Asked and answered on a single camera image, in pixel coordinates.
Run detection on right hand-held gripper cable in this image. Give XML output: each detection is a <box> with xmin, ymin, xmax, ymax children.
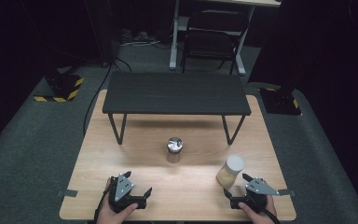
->
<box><xmin>260</xmin><ymin>207</ymin><xmax>282</xmax><ymax>224</ymax></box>

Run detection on hand-held gripper cable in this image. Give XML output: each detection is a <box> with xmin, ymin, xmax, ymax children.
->
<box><xmin>260</xmin><ymin>207</ymin><xmax>282</xmax><ymax>224</ymax></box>
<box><xmin>93</xmin><ymin>183</ymin><xmax>113</xmax><ymax>224</ymax></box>

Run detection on glass jar with white lid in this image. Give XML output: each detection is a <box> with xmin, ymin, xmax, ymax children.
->
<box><xmin>215</xmin><ymin>154</ymin><xmax>246</xmax><ymax>190</ymax></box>

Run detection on white-framed desk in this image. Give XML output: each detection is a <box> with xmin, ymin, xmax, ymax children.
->
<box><xmin>168</xmin><ymin>0</ymin><xmax>282</xmax><ymax>77</ymax></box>

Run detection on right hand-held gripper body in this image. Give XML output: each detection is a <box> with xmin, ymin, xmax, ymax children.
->
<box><xmin>229</xmin><ymin>176</ymin><xmax>282</xmax><ymax>215</ymax></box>

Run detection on grey tape piece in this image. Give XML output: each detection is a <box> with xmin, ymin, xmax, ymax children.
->
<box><xmin>278</xmin><ymin>188</ymin><xmax>296</xmax><ymax>198</ymax></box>
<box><xmin>56</xmin><ymin>189</ymin><xmax>79</xmax><ymax>199</ymax></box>

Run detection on person's left hand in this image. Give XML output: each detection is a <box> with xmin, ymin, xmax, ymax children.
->
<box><xmin>96</xmin><ymin>176</ymin><xmax>140</xmax><ymax>224</ymax></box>

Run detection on black raised shelf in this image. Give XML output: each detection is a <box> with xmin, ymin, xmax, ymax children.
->
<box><xmin>102</xmin><ymin>71</ymin><xmax>252</xmax><ymax>147</ymax></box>

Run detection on person's right hand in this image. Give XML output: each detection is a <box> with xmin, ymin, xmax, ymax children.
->
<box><xmin>237</xmin><ymin>194</ymin><xmax>278</xmax><ymax>224</ymax></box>

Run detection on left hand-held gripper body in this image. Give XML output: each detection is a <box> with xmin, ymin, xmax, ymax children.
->
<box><xmin>107</xmin><ymin>173</ymin><xmax>147</xmax><ymax>215</ymax></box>

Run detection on glass jar with silver lid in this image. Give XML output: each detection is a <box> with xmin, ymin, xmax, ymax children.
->
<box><xmin>166</xmin><ymin>135</ymin><xmax>185</xmax><ymax>164</ymax></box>

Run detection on black floor cable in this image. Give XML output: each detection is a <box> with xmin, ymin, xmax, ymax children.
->
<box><xmin>82</xmin><ymin>57</ymin><xmax>133</xmax><ymax>136</ymax></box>

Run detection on left hand-held gripper cable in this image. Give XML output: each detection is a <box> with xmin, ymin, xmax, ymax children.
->
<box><xmin>93</xmin><ymin>183</ymin><xmax>113</xmax><ymax>224</ymax></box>

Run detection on black folding chair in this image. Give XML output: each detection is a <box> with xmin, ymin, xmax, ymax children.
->
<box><xmin>180</xmin><ymin>9</ymin><xmax>250</xmax><ymax>76</ymax></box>

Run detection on black stand base yellow stripes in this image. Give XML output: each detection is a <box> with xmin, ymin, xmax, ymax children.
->
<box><xmin>33</xmin><ymin>73</ymin><xmax>85</xmax><ymax>104</ymax></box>
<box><xmin>258</xmin><ymin>86</ymin><xmax>303</xmax><ymax>117</ymax></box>

